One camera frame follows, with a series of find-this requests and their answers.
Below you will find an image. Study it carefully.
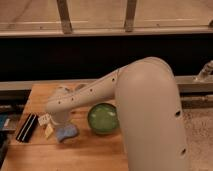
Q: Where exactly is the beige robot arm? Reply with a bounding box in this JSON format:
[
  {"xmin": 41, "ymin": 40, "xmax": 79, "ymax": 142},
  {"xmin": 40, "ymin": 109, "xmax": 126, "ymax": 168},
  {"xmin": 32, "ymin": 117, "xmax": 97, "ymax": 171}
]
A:
[{"xmin": 46, "ymin": 57, "xmax": 189, "ymax": 171}]

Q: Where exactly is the small white printed box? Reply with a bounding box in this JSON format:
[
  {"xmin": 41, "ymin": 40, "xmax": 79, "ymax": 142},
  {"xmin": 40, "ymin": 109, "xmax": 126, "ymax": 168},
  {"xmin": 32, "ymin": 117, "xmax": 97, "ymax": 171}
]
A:
[{"xmin": 38, "ymin": 114, "xmax": 50, "ymax": 126}]

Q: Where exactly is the small yellow block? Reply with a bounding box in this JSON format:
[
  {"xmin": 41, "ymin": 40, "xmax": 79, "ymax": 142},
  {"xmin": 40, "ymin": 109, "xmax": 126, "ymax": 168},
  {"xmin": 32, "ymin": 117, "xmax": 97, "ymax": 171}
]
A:
[{"xmin": 45, "ymin": 124, "xmax": 54, "ymax": 139}]

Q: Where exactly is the black striped block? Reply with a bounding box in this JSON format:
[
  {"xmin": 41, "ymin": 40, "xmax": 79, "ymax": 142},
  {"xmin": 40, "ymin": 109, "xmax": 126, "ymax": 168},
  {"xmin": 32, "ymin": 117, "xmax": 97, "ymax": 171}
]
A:
[{"xmin": 16, "ymin": 114, "xmax": 38, "ymax": 143}]

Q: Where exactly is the green bowl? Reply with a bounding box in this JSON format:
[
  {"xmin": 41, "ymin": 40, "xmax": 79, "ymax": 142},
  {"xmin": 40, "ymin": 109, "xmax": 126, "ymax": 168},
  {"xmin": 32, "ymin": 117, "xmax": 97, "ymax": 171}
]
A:
[{"xmin": 87, "ymin": 103, "xmax": 119, "ymax": 135}]

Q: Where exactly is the metal railing frame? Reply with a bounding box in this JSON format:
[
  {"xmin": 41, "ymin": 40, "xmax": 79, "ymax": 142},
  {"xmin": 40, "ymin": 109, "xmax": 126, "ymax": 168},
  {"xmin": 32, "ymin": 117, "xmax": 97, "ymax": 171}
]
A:
[{"xmin": 0, "ymin": 0, "xmax": 213, "ymax": 37}]

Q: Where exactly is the grey metal bracket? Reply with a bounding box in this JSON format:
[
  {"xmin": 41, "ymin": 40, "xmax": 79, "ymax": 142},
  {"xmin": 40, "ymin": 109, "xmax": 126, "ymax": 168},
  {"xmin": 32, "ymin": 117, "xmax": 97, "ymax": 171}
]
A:
[{"xmin": 195, "ymin": 60, "xmax": 213, "ymax": 82}]

